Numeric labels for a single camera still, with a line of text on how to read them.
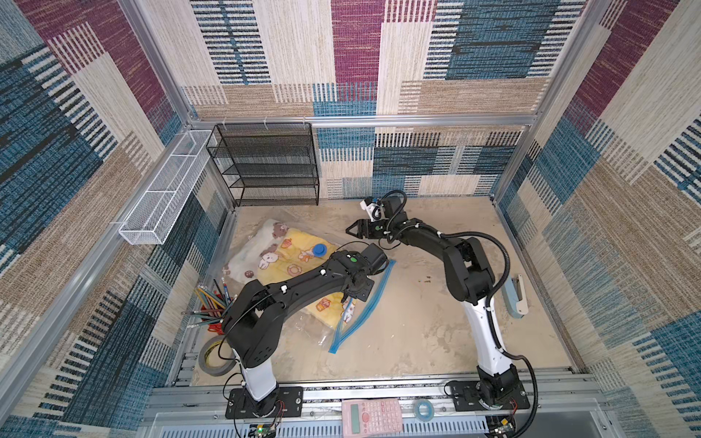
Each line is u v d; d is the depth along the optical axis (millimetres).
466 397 729
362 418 700
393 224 831
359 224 916
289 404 730
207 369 774
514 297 890
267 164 1087
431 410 722
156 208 730
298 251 991
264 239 1062
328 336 812
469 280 616
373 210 939
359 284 627
